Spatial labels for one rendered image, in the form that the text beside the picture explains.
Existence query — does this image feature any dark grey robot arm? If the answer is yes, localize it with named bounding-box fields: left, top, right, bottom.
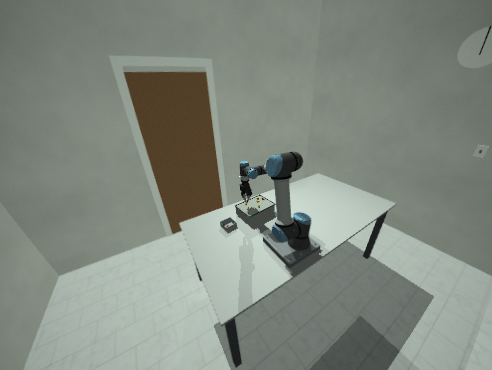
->
left=239, top=152, right=311, bottom=251

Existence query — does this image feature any grey tool case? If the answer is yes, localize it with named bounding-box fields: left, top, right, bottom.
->
left=235, top=195, right=275, bottom=224

